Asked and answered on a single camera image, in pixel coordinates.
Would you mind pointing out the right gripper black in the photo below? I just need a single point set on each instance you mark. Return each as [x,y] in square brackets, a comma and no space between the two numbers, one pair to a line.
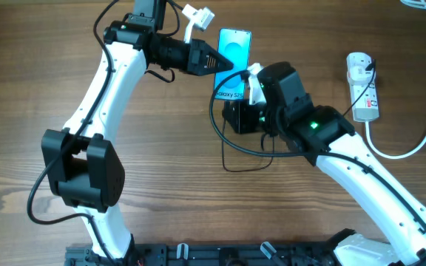
[241,108]

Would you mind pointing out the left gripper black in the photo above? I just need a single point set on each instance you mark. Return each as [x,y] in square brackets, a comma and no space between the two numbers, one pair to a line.
[197,55]

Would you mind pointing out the turquoise Galaxy S25 smartphone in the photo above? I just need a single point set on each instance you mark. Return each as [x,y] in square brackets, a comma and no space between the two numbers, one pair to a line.
[233,44]

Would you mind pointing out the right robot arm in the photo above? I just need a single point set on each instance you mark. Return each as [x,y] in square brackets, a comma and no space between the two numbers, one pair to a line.
[328,141]

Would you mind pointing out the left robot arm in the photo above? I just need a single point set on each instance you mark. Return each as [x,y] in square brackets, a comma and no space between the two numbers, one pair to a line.
[82,166]

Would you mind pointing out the white power strip socket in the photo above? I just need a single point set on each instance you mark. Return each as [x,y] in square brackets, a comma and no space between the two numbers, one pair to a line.
[361,77]

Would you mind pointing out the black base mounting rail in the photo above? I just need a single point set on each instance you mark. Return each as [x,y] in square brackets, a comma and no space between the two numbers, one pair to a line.
[306,253]

